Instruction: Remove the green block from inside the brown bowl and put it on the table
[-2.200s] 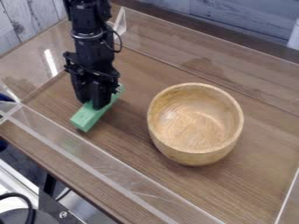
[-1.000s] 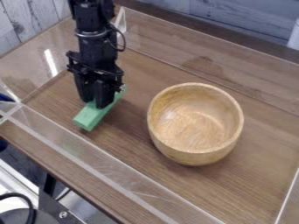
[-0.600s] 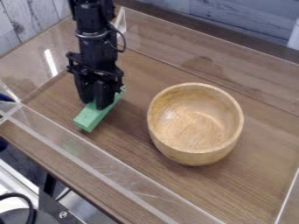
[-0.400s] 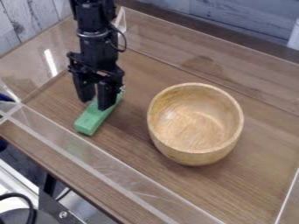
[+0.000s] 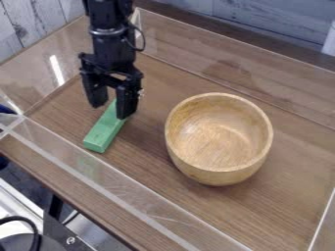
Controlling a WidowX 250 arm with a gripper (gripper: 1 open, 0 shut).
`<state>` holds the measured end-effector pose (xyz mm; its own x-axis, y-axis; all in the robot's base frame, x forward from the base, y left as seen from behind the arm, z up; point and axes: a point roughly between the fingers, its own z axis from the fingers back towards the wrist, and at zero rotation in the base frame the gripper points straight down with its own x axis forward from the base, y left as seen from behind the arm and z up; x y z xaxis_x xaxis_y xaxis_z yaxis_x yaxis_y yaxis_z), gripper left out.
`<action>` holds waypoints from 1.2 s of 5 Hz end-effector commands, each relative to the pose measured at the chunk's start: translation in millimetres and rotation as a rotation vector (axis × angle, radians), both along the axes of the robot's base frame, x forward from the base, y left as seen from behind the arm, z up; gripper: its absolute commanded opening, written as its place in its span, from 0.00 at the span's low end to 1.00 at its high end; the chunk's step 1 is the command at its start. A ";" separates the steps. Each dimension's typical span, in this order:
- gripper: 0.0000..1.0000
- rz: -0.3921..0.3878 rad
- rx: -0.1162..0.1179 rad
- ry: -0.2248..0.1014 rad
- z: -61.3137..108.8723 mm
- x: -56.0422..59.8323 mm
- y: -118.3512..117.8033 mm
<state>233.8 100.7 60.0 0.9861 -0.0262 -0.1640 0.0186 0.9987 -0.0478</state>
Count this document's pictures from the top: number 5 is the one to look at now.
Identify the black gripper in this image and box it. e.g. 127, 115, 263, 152
79, 53, 144, 120

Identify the green rectangular block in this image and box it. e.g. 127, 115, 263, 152
83, 101, 127, 153

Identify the brown wooden bowl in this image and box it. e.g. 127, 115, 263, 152
166, 92, 274, 186

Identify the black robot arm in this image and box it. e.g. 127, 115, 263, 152
79, 0, 144, 120

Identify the black table leg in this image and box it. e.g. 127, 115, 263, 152
48, 195, 64, 220

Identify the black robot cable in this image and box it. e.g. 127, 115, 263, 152
122, 21, 147, 53

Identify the black cable loop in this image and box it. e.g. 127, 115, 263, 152
0, 215, 43, 251

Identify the clear acrylic tray wall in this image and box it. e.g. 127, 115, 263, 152
0, 5, 335, 251

